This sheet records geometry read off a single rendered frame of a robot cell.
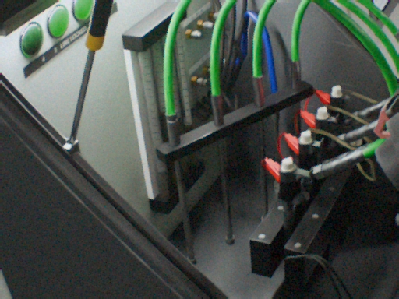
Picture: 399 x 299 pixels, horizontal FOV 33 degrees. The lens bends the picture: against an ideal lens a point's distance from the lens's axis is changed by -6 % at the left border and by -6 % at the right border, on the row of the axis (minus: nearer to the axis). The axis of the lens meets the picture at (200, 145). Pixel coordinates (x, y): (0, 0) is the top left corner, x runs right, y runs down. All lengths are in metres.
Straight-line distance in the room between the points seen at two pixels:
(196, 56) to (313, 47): 0.22
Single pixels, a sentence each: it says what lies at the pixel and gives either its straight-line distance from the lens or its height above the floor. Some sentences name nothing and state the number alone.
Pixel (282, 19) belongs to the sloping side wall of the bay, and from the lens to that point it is 1.35.
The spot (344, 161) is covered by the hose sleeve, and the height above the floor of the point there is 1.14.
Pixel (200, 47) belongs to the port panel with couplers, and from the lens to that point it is 1.38.
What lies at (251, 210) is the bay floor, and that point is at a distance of 1.46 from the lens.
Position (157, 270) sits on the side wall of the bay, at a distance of 0.83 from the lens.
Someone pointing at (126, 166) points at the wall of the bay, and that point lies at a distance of 1.23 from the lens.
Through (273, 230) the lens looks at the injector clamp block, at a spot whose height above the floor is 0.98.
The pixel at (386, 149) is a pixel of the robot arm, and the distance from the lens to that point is 0.43.
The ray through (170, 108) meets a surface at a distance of 1.15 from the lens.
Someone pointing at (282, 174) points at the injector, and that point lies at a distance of 1.10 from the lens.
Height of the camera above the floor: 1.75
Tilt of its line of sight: 34 degrees down
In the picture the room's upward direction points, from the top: 7 degrees counter-clockwise
